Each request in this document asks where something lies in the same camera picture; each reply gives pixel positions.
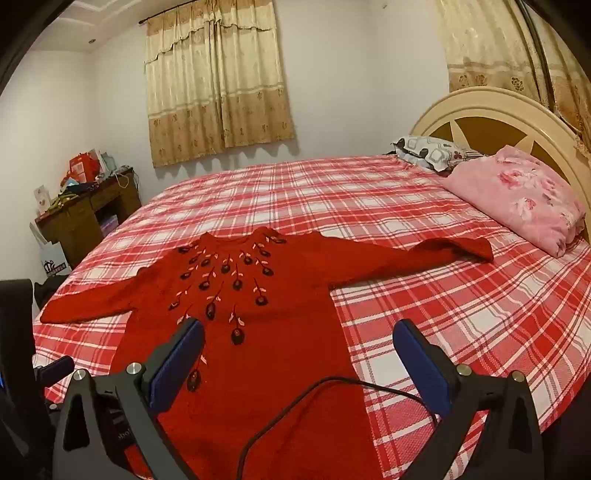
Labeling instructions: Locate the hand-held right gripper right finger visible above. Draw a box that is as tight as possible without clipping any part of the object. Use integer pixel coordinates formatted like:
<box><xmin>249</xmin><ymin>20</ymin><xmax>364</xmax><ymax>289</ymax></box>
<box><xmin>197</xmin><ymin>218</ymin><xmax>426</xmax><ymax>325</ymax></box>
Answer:
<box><xmin>392</xmin><ymin>318</ymin><xmax>546</xmax><ymax>480</ymax></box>

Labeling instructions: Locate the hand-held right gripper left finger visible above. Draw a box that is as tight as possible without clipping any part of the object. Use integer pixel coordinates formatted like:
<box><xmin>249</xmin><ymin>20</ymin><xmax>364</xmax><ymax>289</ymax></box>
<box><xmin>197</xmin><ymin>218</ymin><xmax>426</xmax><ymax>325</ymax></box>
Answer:
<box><xmin>51</xmin><ymin>318</ymin><xmax>206</xmax><ymax>480</ymax></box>

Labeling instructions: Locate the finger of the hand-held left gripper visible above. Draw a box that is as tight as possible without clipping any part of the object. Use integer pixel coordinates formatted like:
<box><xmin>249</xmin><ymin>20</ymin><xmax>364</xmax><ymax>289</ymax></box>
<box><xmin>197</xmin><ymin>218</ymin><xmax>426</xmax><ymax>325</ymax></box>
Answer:
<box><xmin>35</xmin><ymin>354</ymin><xmax>75</xmax><ymax>385</ymax></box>

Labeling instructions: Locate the red embroidered knit sweater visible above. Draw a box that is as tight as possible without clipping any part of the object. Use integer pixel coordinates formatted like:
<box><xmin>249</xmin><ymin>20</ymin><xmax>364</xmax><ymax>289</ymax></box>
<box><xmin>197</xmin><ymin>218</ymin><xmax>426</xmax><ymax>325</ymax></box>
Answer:
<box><xmin>39</xmin><ymin>226</ymin><xmax>495</xmax><ymax>480</ymax></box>

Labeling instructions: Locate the black bag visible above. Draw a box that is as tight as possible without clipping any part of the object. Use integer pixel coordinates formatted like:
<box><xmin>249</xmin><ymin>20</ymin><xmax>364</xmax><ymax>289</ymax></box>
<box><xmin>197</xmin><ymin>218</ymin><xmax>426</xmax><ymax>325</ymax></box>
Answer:
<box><xmin>34</xmin><ymin>274</ymin><xmax>64</xmax><ymax>309</ymax></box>

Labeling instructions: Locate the white printed paper bag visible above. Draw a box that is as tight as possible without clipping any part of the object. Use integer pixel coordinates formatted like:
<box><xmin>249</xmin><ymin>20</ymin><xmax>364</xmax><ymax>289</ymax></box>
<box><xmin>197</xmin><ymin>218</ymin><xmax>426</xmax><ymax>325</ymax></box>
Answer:
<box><xmin>39</xmin><ymin>239</ymin><xmax>73</xmax><ymax>276</ymax></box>

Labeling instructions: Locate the brown wooden desk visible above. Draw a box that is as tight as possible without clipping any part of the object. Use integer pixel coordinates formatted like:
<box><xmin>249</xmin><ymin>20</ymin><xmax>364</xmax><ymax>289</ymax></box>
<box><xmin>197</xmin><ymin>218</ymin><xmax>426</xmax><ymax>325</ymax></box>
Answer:
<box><xmin>34</xmin><ymin>173</ymin><xmax>142</xmax><ymax>269</ymax></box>

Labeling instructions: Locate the white floral card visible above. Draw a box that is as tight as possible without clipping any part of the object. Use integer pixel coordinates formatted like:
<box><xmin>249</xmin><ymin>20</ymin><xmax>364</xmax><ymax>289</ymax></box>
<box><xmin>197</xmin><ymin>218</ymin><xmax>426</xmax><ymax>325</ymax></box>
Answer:
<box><xmin>33</xmin><ymin>184</ymin><xmax>52</xmax><ymax>216</ymax></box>

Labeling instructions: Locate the red white plaid bedsheet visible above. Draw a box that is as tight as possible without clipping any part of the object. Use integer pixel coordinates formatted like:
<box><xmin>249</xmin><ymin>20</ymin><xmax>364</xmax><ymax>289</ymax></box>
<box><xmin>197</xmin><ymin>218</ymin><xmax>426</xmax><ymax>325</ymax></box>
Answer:
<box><xmin>31</xmin><ymin>154</ymin><xmax>591</xmax><ymax>480</ymax></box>

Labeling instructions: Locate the pink pillow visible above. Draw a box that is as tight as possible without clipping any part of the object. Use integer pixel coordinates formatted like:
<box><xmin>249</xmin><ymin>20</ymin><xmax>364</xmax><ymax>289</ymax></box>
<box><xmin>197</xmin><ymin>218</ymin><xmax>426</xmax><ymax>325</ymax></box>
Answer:
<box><xmin>438</xmin><ymin>144</ymin><xmax>588</xmax><ymax>258</ymax></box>

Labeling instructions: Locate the red gift bag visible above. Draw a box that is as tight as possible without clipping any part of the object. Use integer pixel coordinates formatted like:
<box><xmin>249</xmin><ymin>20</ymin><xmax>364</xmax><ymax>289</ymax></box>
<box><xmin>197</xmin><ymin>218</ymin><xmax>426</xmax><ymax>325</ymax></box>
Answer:
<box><xmin>68</xmin><ymin>152</ymin><xmax>100</xmax><ymax>184</ymax></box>

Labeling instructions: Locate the pale gift bag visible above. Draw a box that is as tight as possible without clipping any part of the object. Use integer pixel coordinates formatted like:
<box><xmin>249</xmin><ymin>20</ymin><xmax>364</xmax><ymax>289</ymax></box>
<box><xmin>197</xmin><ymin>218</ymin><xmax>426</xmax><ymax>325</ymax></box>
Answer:
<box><xmin>95</xmin><ymin>148</ymin><xmax>117</xmax><ymax>179</ymax></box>

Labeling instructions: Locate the grey patterned pillow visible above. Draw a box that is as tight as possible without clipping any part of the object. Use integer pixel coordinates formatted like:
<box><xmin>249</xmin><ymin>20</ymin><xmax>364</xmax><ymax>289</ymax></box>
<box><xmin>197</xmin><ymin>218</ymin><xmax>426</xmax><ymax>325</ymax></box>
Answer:
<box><xmin>392</xmin><ymin>135</ymin><xmax>485</xmax><ymax>174</ymax></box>

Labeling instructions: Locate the short beige patterned curtain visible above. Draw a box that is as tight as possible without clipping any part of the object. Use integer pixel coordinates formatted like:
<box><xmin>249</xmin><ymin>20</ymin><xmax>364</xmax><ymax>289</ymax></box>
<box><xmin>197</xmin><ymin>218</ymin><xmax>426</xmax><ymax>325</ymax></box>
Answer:
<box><xmin>144</xmin><ymin>0</ymin><xmax>296</xmax><ymax>169</ymax></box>

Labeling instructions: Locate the cream wooden headboard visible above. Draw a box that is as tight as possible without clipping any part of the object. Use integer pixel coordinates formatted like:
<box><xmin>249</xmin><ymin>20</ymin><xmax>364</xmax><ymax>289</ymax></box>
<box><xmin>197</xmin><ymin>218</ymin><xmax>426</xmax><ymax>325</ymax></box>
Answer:
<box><xmin>409</xmin><ymin>85</ymin><xmax>591</xmax><ymax>259</ymax></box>

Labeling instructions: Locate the long beige patterned curtain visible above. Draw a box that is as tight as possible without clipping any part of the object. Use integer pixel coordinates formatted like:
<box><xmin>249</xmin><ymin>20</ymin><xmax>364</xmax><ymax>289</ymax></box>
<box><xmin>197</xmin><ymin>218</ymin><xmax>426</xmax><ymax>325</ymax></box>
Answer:
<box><xmin>434</xmin><ymin>0</ymin><xmax>591</xmax><ymax>153</ymax></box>

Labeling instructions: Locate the black curtain rod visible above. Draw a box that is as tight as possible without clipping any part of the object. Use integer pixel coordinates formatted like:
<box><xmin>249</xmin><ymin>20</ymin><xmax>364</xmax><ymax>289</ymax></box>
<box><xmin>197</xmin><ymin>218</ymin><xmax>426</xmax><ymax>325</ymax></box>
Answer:
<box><xmin>146</xmin><ymin>0</ymin><xmax>197</xmax><ymax>24</ymax></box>

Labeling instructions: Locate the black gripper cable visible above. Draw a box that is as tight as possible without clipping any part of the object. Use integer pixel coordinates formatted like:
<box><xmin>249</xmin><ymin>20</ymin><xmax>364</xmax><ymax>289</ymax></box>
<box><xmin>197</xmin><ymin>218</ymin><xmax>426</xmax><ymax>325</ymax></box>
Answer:
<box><xmin>240</xmin><ymin>376</ymin><xmax>439</xmax><ymax>480</ymax></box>

